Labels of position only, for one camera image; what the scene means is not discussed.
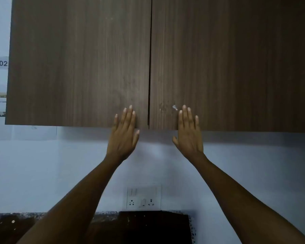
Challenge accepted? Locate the brown wooden wall cabinet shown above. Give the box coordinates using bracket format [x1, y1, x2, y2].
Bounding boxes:
[5, 0, 305, 134]

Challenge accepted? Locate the person's left forearm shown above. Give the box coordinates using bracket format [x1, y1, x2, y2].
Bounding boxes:
[16, 155, 124, 244]

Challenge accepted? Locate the person's right hand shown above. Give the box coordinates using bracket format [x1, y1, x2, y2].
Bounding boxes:
[172, 105, 207, 162]

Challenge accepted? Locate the person's right forearm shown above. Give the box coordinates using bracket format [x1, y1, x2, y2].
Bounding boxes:
[192, 152, 305, 244]

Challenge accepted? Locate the person's left hand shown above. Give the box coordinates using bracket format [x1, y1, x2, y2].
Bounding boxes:
[105, 105, 141, 162]

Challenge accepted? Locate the white wall socket plate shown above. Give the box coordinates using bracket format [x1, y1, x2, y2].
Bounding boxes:
[126, 185, 162, 210]

